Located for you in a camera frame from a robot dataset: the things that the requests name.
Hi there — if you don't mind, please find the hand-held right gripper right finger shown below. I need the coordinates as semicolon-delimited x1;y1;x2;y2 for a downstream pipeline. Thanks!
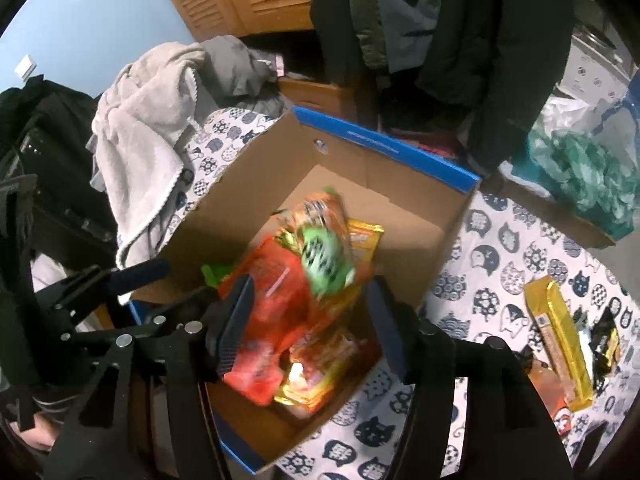
367;277;573;480

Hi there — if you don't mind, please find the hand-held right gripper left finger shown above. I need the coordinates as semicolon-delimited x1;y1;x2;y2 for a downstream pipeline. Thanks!
45;274;256;480

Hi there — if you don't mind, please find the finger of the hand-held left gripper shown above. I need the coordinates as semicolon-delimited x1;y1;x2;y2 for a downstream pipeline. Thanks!
65;287;226;350
52;258;171;311

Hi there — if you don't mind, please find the red orange snack packet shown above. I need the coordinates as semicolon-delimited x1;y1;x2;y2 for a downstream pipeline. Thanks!
219;237;328;407

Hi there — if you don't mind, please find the orange and gold snack packet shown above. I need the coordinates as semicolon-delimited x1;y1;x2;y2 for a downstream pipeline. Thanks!
274;324;385;417

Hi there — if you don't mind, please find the wide yellow snack packet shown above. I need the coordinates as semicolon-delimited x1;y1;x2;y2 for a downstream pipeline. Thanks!
344;217;386;262

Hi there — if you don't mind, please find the orange packet with green label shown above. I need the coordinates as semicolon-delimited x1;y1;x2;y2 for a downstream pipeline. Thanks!
277;186;372;307

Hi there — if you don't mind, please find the blue cardboard box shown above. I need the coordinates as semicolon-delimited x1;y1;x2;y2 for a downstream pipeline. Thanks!
127;106;482;476

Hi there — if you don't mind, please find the cat print cloth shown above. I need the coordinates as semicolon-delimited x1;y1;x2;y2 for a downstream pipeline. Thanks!
167;107;632;480

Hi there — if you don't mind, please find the white towel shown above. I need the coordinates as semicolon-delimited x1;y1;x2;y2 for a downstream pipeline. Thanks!
86;42;209;270

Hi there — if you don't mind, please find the black bag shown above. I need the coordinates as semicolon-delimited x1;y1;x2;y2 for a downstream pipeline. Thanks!
0;75;119;266

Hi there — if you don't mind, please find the long yellow snack packet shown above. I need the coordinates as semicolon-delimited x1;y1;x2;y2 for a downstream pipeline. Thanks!
523;275;594;413

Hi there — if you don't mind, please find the black and yellow snack packet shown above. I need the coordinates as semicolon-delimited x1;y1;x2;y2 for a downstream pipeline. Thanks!
589;305;624;392

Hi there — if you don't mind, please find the grey cloth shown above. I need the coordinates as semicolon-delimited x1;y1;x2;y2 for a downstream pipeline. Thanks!
199;35;293;121

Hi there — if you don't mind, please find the wooden crate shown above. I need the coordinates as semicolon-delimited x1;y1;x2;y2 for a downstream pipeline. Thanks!
276;77;357;122

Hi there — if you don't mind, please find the white bag with teal cloth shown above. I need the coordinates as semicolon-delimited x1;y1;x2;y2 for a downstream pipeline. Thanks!
524;99;640;242

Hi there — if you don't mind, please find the black hanging coat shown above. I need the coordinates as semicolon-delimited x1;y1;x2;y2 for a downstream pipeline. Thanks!
309;0;574;177

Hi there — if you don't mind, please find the grey hanging jacket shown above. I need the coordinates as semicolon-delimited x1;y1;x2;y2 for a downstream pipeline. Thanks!
357;0;444;74

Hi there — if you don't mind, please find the white storage box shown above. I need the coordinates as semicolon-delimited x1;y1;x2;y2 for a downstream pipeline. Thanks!
556;34;632;107

